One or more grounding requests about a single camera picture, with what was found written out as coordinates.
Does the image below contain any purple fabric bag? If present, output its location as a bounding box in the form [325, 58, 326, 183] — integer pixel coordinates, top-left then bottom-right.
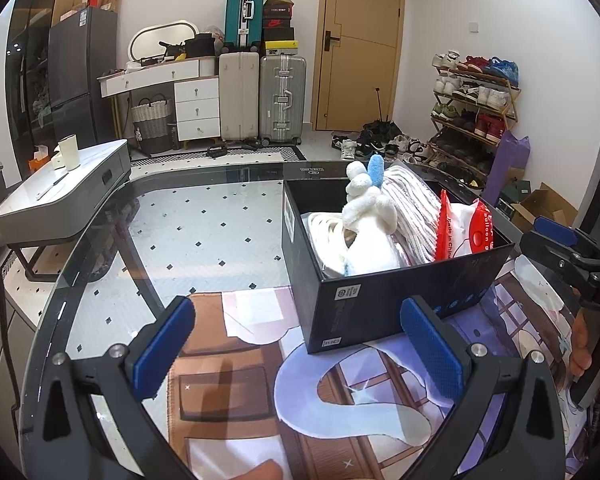
[481, 130, 531, 206]

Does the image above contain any grey side cabinet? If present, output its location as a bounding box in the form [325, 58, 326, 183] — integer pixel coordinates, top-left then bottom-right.
[0, 255, 38, 461]

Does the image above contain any oval white-framed mirror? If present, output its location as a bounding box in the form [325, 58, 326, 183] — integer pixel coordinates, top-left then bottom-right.
[130, 19, 201, 63]

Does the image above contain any silver suitcase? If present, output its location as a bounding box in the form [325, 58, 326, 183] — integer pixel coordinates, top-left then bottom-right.
[258, 55, 307, 145]

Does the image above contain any beige suitcase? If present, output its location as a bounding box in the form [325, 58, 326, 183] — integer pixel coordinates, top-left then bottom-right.
[218, 51, 261, 142]

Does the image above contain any wooden door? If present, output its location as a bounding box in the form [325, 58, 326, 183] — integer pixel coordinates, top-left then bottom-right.
[312, 0, 407, 133]

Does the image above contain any printed cartoon mat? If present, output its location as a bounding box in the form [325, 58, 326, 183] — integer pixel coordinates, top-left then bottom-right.
[87, 255, 600, 480]

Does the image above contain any white and blue plush toy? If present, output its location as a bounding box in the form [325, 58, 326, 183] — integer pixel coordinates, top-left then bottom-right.
[342, 155, 402, 277]

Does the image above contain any white cup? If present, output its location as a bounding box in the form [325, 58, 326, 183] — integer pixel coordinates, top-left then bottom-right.
[57, 133, 81, 171]

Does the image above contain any dark green box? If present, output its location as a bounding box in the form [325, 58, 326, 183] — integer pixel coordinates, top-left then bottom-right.
[495, 180, 531, 213]

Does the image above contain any orange tissue box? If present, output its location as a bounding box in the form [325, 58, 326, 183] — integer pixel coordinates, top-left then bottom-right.
[27, 145, 56, 173]

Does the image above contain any pile of scattered shoes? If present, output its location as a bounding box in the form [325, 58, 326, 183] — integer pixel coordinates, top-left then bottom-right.
[330, 120, 433, 163]

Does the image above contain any black glass cabinet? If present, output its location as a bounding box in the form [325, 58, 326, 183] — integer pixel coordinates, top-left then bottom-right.
[5, 0, 88, 171]

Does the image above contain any white dressing table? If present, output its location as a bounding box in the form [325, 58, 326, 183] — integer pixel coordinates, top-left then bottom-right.
[98, 57, 221, 142]

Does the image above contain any thin dark pen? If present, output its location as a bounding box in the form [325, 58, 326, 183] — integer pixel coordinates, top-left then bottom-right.
[37, 170, 70, 200]

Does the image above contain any white coffee table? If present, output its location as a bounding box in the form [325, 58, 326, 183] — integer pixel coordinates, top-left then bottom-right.
[0, 140, 132, 281]

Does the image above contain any yellow and black shoe box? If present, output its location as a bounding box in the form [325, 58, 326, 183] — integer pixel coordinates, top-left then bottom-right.
[264, 40, 299, 57]

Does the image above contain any red and white packet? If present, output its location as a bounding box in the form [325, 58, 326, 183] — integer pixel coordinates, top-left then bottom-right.
[435, 190, 502, 263]

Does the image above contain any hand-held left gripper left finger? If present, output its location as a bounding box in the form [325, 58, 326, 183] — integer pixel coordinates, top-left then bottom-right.
[27, 296, 197, 480]

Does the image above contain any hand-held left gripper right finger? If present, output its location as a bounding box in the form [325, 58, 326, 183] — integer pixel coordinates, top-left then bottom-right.
[400, 296, 586, 480]

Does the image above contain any black cardboard box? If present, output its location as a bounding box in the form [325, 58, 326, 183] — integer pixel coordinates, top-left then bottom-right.
[281, 162, 517, 356]

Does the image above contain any grey plastic bag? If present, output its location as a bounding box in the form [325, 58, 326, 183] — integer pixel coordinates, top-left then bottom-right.
[202, 25, 226, 53]

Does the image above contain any person's right hand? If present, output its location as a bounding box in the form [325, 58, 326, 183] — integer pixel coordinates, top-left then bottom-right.
[569, 305, 600, 396]

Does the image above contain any black bag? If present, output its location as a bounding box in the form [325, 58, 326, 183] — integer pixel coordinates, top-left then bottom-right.
[185, 34, 216, 58]

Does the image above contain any dark grey fridge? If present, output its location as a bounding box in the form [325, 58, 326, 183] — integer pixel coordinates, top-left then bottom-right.
[47, 7, 118, 148]

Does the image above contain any wooden shoe rack with shoes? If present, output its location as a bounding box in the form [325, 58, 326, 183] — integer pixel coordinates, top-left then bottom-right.
[430, 50, 521, 181]

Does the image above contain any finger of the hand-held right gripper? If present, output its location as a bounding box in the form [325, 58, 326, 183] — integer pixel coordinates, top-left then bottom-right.
[532, 216, 600, 261]
[519, 230, 598, 288]

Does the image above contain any black umbrella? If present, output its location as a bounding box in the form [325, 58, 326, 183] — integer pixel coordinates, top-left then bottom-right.
[362, 87, 405, 137]

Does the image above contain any woven laundry basket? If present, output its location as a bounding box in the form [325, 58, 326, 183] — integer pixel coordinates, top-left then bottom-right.
[131, 95, 173, 153]

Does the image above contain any white rope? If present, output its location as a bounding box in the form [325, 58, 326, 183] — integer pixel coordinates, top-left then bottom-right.
[380, 165, 443, 263]

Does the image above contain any open cardboard box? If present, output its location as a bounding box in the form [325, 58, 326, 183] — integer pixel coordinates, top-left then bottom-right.
[510, 182, 578, 233]

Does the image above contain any teal suitcase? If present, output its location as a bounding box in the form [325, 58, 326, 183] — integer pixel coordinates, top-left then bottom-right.
[224, 0, 266, 53]

